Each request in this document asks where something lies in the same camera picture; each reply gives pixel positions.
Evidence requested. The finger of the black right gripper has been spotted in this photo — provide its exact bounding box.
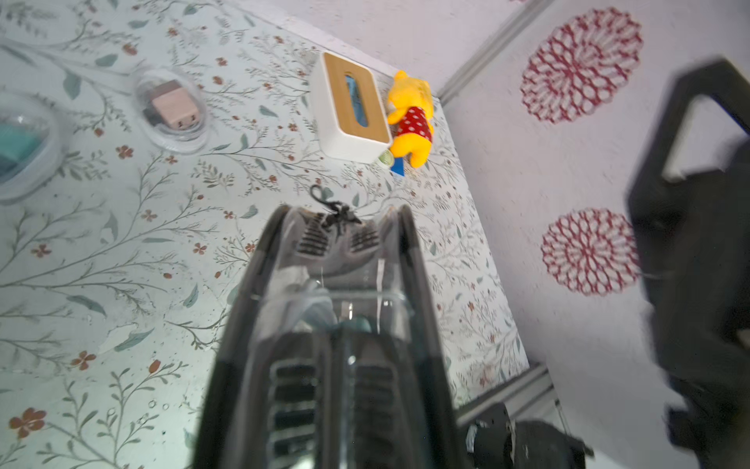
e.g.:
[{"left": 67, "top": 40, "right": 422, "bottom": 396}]
[{"left": 627, "top": 57, "right": 749, "bottom": 227}]

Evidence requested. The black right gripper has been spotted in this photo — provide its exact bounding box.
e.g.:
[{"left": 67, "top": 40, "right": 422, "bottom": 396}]
[{"left": 641, "top": 170, "right": 749, "bottom": 468}]

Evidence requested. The black rimmed round lid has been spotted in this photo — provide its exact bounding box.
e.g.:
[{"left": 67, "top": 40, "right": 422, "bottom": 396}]
[{"left": 193, "top": 185, "right": 465, "bottom": 468}]

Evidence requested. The pink charger plug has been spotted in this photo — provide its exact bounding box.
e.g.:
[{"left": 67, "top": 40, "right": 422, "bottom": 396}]
[{"left": 148, "top": 80, "right": 200, "bottom": 131}]

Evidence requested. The teal charger plug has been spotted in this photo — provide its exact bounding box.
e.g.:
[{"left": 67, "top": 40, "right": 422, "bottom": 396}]
[
  {"left": 288, "top": 294, "right": 372, "bottom": 332},
  {"left": 1, "top": 123, "right": 42, "bottom": 183}
]

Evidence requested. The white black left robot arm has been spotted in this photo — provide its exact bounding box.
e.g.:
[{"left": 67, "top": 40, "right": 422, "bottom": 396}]
[{"left": 465, "top": 403, "right": 595, "bottom": 469}]

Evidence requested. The blue toy block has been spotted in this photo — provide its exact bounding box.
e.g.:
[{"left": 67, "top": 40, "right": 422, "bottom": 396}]
[{"left": 390, "top": 158, "right": 405, "bottom": 177}]

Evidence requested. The yellow plush bear toy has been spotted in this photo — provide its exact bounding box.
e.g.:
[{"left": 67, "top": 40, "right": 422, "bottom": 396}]
[{"left": 387, "top": 70, "right": 435, "bottom": 169}]

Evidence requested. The white wooden-top tissue box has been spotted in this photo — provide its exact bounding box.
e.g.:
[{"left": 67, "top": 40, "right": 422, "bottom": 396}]
[{"left": 310, "top": 51, "right": 392, "bottom": 164}]

